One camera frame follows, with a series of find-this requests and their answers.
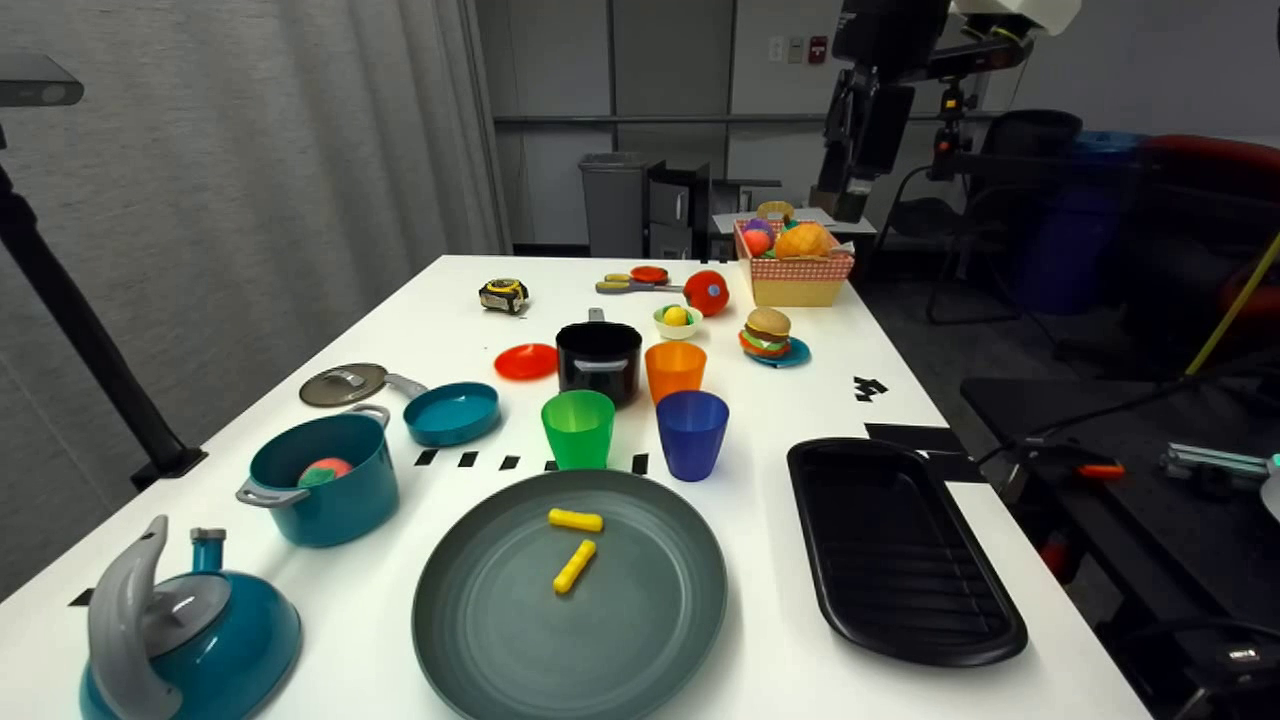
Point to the teal frying pan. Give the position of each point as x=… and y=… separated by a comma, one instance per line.
x=452, y=419

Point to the pink and green ball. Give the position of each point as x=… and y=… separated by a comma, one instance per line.
x=327, y=470

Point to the pale fabric curtain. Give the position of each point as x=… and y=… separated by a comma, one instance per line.
x=265, y=162

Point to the yellow stick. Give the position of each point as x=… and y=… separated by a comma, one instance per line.
x=1233, y=307

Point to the orange plastic cup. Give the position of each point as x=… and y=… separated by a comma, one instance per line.
x=675, y=372

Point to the grey waste bin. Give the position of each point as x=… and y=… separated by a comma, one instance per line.
x=612, y=202

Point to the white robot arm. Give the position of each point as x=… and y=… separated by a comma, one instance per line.
x=1022, y=10

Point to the black ridged tray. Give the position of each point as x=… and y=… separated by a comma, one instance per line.
x=892, y=547

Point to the blue bin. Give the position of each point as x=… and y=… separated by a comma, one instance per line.
x=1084, y=226

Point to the grey pot lid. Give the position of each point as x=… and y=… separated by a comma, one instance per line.
x=341, y=386

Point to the small black clips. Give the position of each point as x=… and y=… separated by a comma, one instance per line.
x=869, y=390

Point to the red toy tomato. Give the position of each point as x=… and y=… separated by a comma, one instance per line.
x=706, y=294

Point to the blue plastic cup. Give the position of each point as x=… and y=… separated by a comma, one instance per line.
x=692, y=441

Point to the yellow black tape measure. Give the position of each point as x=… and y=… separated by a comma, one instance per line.
x=504, y=299

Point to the teal toy pot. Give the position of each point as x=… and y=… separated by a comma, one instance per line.
x=332, y=514

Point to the dark grey round plate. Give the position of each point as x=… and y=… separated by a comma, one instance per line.
x=533, y=641

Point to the orange toy fruit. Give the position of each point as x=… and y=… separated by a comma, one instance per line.
x=807, y=242

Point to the green plastic cup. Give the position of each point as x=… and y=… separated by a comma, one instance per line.
x=576, y=434

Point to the yellow toy fry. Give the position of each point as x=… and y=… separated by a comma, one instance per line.
x=575, y=567
x=576, y=523

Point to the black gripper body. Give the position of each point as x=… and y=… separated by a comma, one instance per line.
x=874, y=125

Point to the toy burger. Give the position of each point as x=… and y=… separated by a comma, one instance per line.
x=766, y=330

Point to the small red-orange plate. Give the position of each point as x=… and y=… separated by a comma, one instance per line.
x=525, y=361

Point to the red toy food slice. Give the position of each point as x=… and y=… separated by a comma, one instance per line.
x=650, y=276

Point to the small pale bowl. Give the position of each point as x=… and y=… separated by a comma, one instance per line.
x=677, y=330

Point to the black office chair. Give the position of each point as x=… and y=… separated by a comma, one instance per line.
x=1015, y=202

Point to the small teal plate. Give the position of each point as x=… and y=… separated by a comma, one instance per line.
x=799, y=355

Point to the toy corn with green husk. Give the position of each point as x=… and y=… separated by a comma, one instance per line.
x=677, y=316

